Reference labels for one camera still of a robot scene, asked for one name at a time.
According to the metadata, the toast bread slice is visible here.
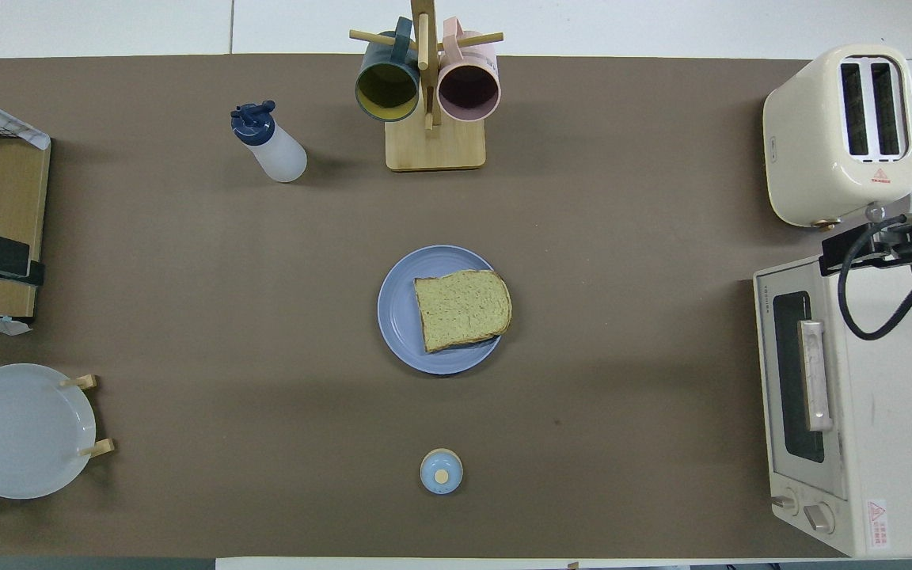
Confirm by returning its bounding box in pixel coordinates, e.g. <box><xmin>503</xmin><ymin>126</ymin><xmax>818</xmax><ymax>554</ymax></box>
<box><xmin>413</xmin><ymin>270</ymin><xmax>513</xmax><ymax>354</ymax></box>

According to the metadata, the pale grey-blue plate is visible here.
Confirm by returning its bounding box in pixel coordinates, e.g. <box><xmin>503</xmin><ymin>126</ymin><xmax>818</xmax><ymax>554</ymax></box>
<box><xmin>0</xmin><ymin>363</ymin><xmax>97</xmax><ymax>500</ymax></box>

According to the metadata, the wooden plate rack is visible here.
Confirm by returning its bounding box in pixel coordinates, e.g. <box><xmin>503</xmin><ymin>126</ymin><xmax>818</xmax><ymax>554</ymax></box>
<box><xmin>0</xmin><ymin>374</ymin><xmax>116</xmax><ymax>500</ymax></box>

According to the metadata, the blue round plate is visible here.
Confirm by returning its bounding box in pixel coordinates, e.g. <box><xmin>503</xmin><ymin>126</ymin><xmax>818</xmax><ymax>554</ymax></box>
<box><xmin>378</xmin><ymin>245</ymin><xmax>504</xmax><ymax>376</ymax></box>

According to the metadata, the cream two-slot toaster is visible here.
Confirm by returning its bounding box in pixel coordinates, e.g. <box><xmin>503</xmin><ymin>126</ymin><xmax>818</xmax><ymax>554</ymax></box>
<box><xmin>762</xmin><ymin>44</ymin><xmax>912</xmax><ymax>229</ymax></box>

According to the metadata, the brown table mat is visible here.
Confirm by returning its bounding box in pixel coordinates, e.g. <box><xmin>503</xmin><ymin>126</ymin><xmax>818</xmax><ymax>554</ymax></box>
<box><xmin>0</xmin><ymin>54</ymin><xmax>912</xmax><ymax>559</ymax></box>

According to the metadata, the white toaster oven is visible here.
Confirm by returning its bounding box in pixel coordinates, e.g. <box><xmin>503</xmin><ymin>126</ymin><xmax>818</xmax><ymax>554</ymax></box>
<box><xmin>753</xmin><ymin>250</ymin><xmax>912</xmax><ymax>558</ymax></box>

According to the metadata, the teal mug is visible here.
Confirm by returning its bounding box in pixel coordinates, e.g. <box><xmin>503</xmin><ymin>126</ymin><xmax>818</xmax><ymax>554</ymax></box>
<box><xmin>355</xmin><ymin>17</ymin><xmax>422</xmax><ymax>123</ymax></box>

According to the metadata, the pink mug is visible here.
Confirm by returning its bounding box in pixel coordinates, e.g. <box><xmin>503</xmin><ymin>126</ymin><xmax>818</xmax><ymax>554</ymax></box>
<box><xmin>437</xmin><ymin>17</ymin><xmax>501</xmax><ymax>123</ymax></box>

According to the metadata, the wooden mug tree stand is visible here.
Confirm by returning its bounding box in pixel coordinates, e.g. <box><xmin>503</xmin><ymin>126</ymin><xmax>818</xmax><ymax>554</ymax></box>
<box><xmin>349</xmin><ymin>0</ymin><xmax>504</xmax><ymax>172</ymax></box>

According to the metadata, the small blue call bell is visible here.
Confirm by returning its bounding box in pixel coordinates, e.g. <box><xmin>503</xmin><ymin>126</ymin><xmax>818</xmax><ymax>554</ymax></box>
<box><xmin>420</xmin><ymin>448</ymin><xmax>464</xmax><ymax>496</ymax></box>

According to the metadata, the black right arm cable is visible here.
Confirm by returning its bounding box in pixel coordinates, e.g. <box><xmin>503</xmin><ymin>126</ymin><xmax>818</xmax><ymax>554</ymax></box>
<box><xmin>837</xmin><ymin>220</ymin><xmax>912</xmax><ymax>342</ymax></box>

